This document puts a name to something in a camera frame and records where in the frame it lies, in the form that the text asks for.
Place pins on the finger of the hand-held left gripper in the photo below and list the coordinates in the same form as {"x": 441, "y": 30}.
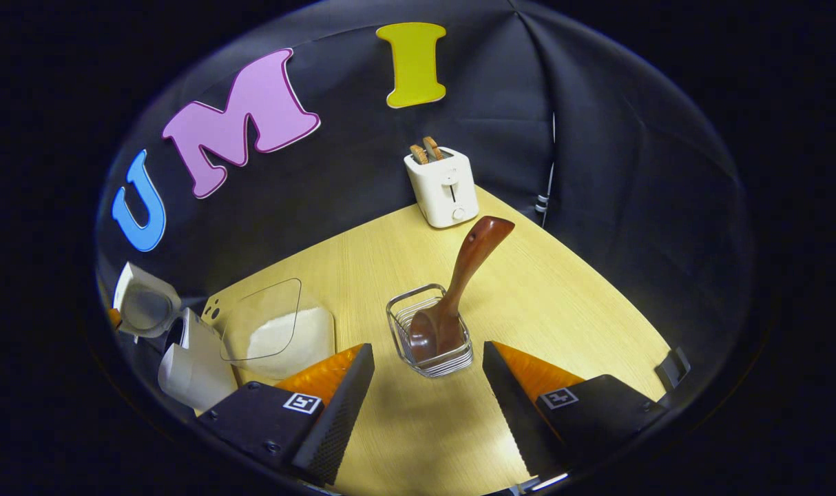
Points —
{"x": 115, "y": 317}

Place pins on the black table clamp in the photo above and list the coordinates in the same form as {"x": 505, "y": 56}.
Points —
{"x": 673, "y": 368}

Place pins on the toast slice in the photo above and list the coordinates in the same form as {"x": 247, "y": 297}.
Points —
{"x": 419, "y": 153}
{"x": 432, "y": 148}

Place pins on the silver cloth clip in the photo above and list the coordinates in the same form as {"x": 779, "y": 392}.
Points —
{"x": 542, "y": 204}

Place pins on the white toaster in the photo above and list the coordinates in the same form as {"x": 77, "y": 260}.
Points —
{"x": 445, "y": 189}

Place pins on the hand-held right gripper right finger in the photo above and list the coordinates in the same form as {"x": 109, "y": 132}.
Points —
{"x": 511, "y": 406}

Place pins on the white rice cooker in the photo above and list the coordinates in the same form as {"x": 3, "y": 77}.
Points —
{"x": 197, "y": 372}

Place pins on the clear plastic box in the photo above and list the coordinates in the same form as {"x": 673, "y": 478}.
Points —
{"x": 266, "y": 303}

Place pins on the white rice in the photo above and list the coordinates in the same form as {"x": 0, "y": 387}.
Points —
{"x": 308, "y": 341}

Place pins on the brown wooden spoon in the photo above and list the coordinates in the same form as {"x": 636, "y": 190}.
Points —
{"x": 469, "y": 262}

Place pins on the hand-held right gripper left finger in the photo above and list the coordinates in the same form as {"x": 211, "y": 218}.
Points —
{"x": 342, "y": 406}

